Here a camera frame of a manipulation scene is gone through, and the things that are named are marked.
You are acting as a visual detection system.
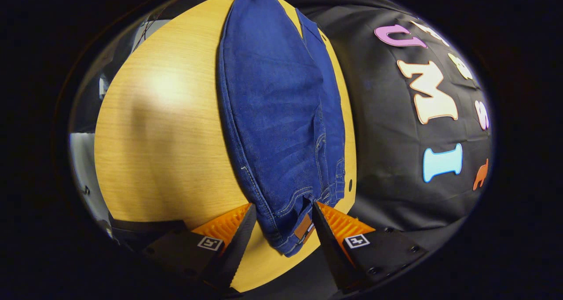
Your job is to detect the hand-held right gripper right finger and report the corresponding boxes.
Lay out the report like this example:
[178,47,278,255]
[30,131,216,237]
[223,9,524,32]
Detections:
[311,201,428,294]

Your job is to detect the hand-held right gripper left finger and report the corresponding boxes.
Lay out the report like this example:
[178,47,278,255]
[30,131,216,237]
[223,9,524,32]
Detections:
[142,203,257,294]

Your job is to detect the blue denim jeans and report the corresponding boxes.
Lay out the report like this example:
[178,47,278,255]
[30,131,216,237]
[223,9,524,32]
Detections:
[217,0,358,257]

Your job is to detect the black backdrop cloth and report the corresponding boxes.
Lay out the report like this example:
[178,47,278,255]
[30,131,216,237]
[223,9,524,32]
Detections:
[246,0,493,248]

